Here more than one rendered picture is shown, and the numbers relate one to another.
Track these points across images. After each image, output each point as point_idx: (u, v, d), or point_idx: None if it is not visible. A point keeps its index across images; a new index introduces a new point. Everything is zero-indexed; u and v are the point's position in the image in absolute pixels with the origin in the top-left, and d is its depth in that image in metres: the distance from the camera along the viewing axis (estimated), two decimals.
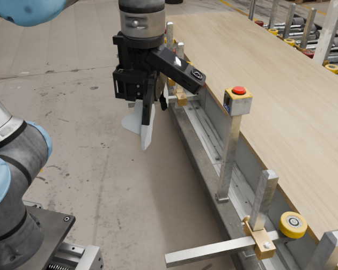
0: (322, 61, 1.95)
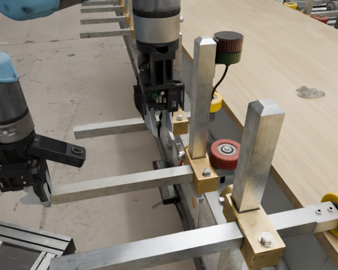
0: (282, 1, 1.93)
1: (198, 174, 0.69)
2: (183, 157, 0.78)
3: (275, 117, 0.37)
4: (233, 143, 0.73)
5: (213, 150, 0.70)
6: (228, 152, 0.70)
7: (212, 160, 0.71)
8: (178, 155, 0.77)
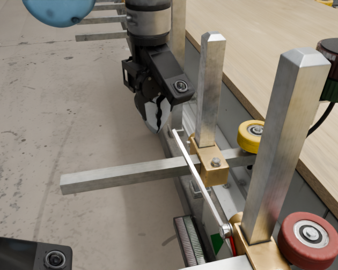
0: None
1: None
2: (228, 226, 0.49)
3: None
4: (317, 220, 0.44)
5: (288, 237, 0.42)
6: (314, 240, 0.42)
7: (286, 252, 0.42)
8: (219, 223, 0.50)
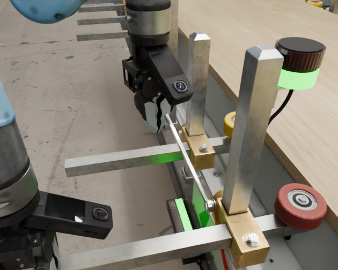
0: None
1: (240, 242, 0.48)
2: (212, 202, 0.57)
3: None
4: (308, 189, 0.52)
5: (283, 202, 0.50)
6: (305, 204, 0.50)
7: (281, 215, 0.51)
8: (205, 199, 0.57)
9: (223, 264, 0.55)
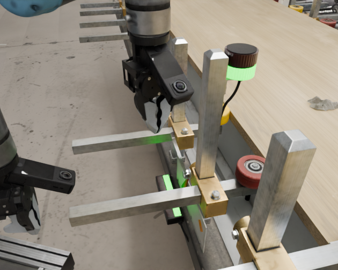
0: (287, 4, 1.87)
1: (206, 197, 0.64)
2: (189, 175, 0.72)
3: (305, 152, 0.32)
4: (260, 159, 0.68)
5: (240, 168, 0.66)
6: (256, 170, 0.66)
7: (239, 178, 0.66)
8: (184, 173, 0.71)
9: None
